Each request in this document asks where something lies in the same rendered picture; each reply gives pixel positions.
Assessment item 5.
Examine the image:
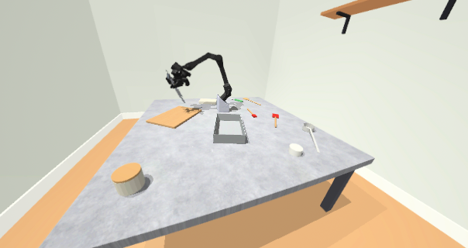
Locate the white short cylinder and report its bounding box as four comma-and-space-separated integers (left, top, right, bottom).
288, 144, 303, 157

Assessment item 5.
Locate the red spatula with wooden handle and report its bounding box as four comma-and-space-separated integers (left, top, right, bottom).
272, 114, 279, 127

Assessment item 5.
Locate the light wooden board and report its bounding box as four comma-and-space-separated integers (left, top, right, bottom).
146, 106, 201, 129

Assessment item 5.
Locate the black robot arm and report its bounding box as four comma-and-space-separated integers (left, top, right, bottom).
171, 53, 232, 102

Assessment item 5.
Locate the beige cylinder with orange lid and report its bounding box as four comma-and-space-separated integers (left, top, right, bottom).
111, 163, 145, 196

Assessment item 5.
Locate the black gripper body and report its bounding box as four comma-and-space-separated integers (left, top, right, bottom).
166, 73, 190, 86

